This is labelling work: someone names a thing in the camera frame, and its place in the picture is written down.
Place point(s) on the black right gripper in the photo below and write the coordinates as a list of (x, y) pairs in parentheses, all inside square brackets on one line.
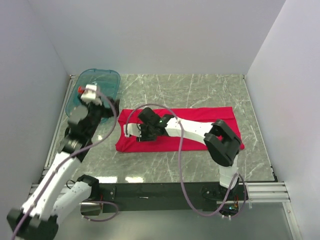
[(144, 138)]

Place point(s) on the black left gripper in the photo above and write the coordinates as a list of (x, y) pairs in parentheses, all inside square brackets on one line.
[(108, 112)]

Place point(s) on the red t shirt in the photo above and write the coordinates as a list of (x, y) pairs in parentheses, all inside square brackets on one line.
[(171, 144)]

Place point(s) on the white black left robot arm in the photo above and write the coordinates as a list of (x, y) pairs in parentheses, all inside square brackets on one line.
[(40, 217)]

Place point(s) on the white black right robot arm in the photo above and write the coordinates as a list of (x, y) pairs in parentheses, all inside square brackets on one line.
[(219, 139)]

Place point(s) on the teal translucent plastic bin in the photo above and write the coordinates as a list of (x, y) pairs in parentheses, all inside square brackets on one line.
[(108, 82)]

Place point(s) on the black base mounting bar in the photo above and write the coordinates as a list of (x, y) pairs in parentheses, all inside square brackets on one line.
[(205, 196)]

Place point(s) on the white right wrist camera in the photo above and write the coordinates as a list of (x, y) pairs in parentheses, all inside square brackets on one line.
[(132, 129)]

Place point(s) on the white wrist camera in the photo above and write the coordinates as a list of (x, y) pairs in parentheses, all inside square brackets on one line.
[(132, 129), (89, 94)]

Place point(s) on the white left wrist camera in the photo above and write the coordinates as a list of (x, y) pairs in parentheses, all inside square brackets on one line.
[(89, 94)]

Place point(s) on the aluminium left side rail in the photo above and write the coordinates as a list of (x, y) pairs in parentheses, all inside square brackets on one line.
[(57, 130)]

